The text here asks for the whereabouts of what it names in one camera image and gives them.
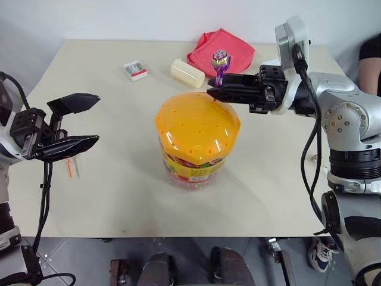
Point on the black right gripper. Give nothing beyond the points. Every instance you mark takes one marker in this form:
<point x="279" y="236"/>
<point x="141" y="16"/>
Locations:
<point x="274" y="86"/>

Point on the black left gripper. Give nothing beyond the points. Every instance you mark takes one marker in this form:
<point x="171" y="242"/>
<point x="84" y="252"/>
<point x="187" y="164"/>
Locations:
<point x="29" y="128"/>

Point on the purple lollipop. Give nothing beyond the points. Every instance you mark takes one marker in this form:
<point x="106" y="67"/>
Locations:
<point x="221" y="58"/>

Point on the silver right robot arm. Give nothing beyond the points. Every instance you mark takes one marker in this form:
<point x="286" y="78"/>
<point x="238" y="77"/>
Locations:
<point x="342" y="119"/>

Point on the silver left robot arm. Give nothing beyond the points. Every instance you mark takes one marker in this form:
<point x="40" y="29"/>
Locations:
<point x="3" y="184"/>

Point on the candy jar with orange lid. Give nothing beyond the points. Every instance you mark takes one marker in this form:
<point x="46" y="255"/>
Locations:
<point x="196" y="125"/>

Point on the red cloth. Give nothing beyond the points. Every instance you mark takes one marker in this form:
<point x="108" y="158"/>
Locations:
<point x="232" y="44"/>

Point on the orange white paper strip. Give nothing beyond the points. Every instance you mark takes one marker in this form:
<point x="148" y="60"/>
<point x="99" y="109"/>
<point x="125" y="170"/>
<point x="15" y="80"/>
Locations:
<point x="70" y="169"/>

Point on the cream plastic block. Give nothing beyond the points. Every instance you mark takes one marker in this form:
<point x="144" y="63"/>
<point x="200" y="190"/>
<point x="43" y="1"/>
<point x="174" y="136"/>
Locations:
<point x="186" y="73"/>

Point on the small white card box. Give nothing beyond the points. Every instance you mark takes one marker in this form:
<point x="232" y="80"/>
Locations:
<point x="135" y="71"/>

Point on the person in black shirt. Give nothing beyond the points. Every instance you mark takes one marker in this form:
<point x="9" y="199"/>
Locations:
<point x="370" y="47"/>

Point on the grey table caster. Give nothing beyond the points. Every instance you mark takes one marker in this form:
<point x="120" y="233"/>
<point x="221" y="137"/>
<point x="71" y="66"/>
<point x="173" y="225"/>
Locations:
<point x="274" y="245"/>

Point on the dark rounded shape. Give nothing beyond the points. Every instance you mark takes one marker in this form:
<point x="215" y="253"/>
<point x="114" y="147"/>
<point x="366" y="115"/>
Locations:
<point x="157" y="271"/>
<point x="230" y="268"/>

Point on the white blue sneaker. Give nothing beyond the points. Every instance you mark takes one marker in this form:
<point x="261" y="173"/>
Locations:
<point x="320" y="256"/>

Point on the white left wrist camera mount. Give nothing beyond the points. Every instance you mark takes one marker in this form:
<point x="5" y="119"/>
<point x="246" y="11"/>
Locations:
<point x="9" y="153"/>

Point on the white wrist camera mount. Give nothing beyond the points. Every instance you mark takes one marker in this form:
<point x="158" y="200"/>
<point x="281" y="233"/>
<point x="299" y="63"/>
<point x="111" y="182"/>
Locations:
<point x="9" y="153"/>
<point x="300" y="29"/>

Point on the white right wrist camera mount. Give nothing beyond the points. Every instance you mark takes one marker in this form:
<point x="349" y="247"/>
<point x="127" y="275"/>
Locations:
<point x="300" y="29"/>

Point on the rusty brown metal bracket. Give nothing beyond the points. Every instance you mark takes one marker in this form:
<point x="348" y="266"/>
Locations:
<point x="288" y="268"/>
<point x="118" y="272"/>

